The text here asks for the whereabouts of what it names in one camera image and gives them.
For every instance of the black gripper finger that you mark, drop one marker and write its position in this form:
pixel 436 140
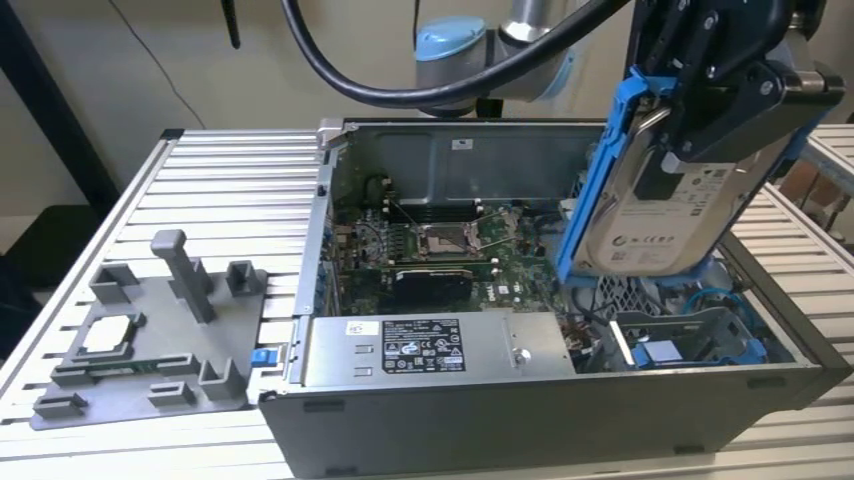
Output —
pixel 817 87
pixel 715 120

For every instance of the hard disk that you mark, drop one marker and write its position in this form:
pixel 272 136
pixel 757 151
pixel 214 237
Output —
pixel 668 235

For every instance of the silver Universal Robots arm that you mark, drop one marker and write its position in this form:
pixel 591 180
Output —
pixel 455 55

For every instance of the grey disk bay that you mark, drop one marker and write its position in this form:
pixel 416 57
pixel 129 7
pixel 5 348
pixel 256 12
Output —
pixel 708 325

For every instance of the metal slat side table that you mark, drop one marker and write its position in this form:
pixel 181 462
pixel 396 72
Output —
pixel 835 142

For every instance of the brown cardboard pieces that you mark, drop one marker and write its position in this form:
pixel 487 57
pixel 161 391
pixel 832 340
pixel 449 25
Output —
pixel 817 195

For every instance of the green motherboard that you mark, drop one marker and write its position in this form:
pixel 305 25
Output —
pixel 515 280

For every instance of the black RAM slots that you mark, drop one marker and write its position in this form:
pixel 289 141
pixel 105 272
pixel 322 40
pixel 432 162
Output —
pixel 435 212

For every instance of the CPU socket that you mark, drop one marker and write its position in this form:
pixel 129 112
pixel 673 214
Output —
pixel 444 241

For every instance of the blue carrier in bay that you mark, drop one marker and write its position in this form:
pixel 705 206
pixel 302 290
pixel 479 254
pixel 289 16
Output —
pixel 657 352

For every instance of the thin metal locking lever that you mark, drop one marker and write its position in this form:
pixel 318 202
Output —
pixel 409 212

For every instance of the black graphics card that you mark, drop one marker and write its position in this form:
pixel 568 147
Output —
pixel 430 287

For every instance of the open black PC case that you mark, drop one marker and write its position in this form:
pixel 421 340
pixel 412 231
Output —
pixel 508 425

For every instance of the silver power supply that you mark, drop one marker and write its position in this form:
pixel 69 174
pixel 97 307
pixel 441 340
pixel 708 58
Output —
pixel 334 350

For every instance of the black antenna rod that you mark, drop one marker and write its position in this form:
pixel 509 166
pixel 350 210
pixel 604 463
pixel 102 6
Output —
pixel 232 22

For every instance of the blue case latch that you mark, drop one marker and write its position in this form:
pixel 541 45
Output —
pixel 262 358

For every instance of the grey parts rack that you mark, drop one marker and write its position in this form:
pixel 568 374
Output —
pixel 154 330

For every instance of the black slanted stand bar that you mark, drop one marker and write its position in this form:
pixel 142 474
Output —
pixel 61 110

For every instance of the silver CPU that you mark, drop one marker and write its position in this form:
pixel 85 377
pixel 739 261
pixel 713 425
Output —
pixel 108 335

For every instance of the green RAM stick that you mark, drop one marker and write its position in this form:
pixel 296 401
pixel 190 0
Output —
pixel 124 367

